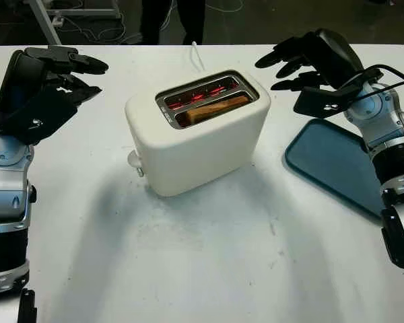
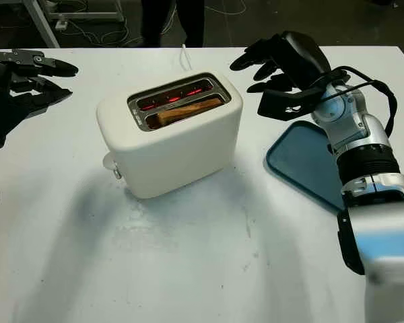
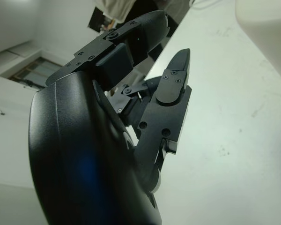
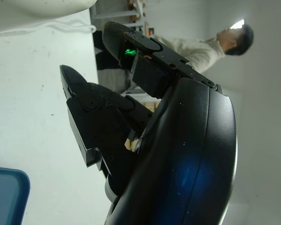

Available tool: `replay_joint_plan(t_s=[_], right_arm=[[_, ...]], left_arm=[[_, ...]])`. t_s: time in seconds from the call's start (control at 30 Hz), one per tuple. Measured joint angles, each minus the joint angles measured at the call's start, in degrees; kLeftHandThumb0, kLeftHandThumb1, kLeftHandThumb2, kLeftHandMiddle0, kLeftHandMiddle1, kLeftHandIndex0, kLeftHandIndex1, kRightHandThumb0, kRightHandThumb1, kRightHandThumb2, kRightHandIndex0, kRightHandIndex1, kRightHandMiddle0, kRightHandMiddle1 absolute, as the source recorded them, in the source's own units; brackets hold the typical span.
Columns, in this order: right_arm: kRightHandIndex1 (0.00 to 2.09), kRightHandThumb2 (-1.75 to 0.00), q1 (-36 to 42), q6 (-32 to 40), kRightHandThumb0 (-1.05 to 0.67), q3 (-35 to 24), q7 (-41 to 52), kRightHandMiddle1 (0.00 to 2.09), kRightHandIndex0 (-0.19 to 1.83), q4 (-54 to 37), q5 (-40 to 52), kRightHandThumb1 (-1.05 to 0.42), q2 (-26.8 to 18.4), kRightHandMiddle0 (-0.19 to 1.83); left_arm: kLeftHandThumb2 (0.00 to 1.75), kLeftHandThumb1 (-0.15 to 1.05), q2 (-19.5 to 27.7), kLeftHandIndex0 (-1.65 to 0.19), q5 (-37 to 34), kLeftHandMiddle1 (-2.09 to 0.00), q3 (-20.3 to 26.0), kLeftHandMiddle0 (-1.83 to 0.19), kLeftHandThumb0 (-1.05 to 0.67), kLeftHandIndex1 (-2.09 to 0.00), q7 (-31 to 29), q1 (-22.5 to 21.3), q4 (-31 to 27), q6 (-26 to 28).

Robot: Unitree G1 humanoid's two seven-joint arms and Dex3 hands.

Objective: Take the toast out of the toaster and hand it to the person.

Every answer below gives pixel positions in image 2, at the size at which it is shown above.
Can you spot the person in dark trousers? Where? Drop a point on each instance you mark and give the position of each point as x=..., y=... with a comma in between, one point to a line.
x=155, y=23

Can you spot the white power strip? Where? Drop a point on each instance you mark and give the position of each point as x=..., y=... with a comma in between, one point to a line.
x=61, y=25

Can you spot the white two-slot toaster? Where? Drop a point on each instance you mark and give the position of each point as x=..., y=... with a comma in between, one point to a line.
x=175, y=158

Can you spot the white metal frame stand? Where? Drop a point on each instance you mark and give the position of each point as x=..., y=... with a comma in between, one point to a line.
x=43, y=27

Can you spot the browned toast slice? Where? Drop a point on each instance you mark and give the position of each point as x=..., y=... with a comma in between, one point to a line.
x=185, y=112

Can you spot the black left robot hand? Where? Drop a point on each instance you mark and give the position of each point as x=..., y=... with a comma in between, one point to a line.
x=30, y=62

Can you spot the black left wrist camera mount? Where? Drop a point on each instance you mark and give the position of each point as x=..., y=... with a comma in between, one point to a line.
x=10, y=117

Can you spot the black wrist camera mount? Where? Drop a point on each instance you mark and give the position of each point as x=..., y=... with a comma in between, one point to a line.
x=283, y=104
x=10, y=117

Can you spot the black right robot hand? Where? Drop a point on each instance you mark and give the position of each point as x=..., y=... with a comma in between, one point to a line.
x=299, y=57

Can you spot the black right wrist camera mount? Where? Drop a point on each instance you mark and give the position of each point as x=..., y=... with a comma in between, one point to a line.
x=283, y=104

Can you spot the blue plastic tray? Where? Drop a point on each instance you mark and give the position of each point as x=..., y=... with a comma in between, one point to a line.
x=303, y=165

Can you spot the white toaster lever knob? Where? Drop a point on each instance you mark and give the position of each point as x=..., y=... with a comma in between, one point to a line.
x=108, y=162

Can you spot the silver toaster dial knob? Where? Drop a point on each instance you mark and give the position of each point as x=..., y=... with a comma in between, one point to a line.
x=116, y=173

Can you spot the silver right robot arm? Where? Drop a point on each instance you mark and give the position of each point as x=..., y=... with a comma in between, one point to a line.
x=380, y=218

